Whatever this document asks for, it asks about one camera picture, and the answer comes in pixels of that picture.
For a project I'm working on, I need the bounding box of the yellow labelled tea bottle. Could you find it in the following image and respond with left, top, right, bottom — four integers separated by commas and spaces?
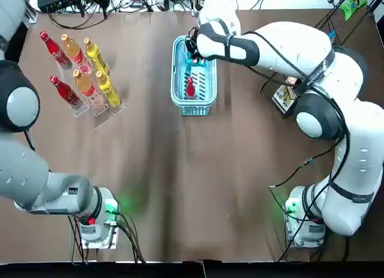
95, 70, 122, 108
83, 37, 111, 76

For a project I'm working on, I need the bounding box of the clear acrylic bottle tray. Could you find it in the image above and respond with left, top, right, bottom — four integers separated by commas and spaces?
55, 57, 127, 132

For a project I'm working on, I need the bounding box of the teal chips bag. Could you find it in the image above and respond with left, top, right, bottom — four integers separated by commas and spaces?
183, 51, 208, 73

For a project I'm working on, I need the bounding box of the orange tea bottle red label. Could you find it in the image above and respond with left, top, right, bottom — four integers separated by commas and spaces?
60, 33, 92, 73
73, 70, 101, 100

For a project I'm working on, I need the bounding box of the aluminium frame profile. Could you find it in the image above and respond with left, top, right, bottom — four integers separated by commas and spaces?
25, 3, 39, 23

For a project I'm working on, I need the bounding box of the left base black cable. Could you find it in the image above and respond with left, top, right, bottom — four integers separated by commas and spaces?
67, 211, 146, 264

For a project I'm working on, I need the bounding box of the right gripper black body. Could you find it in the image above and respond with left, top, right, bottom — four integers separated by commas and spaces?
185, 31, 205, 62

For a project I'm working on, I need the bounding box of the base black cable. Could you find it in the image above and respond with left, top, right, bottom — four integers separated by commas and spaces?
67, 211, 146, 264
268, 145, 343, 225

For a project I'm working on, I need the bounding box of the green snack bag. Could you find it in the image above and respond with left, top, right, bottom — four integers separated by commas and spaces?
340, 0, 369, 21

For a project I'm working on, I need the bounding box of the right base black cable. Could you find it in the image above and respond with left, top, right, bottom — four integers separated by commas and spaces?
268, 145, 343, 225

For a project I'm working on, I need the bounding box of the tan and white box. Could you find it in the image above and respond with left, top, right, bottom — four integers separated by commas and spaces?
284, 75, 302, 87

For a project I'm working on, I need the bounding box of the white box green picture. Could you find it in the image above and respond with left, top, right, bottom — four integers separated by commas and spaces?
271, 84, 301, 116

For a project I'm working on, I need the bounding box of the light blue plastic basket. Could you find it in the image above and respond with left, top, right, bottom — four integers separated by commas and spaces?
170, 35, 218, 116

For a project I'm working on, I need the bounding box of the red cola bottle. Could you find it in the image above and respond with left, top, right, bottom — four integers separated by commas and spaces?
39, 31, 73, 68
185, 76, 198, 100
49, 75, 84, 107

